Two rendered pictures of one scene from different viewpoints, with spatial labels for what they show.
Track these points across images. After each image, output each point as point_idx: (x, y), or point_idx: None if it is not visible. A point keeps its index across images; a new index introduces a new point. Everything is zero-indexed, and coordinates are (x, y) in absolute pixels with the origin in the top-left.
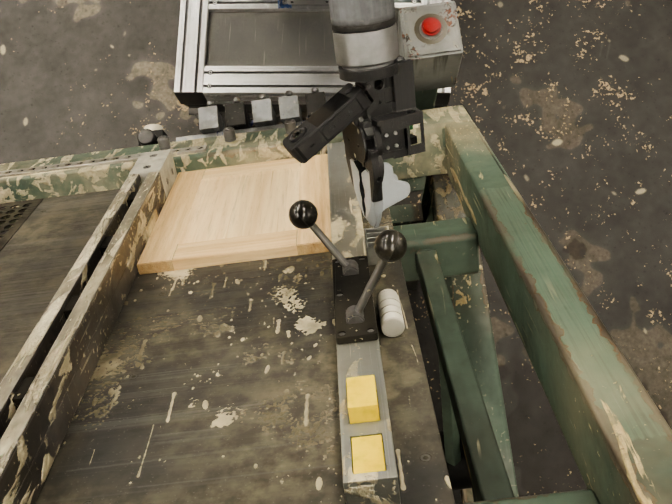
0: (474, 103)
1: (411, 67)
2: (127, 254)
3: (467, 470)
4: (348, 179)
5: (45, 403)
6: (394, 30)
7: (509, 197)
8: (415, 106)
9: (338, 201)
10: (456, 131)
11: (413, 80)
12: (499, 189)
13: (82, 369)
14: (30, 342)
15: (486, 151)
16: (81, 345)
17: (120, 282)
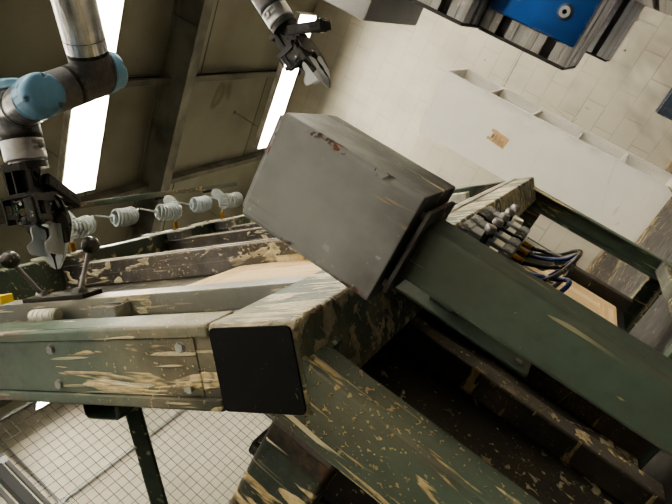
0: None
1: (2, 170)
2: (233, 255)
3: None
4: (210, 287)
5: (125, 262)
6: (0, 145)
7: (12, 328)
8: (8, 196)
9: (179, 287)
10: (194, 315)
11: (4, 179)
12: (32, 326)
13: (155, 271)
14: (166, 251)
15: (103, 325)
16: (159, 262)
17: (214, 262)
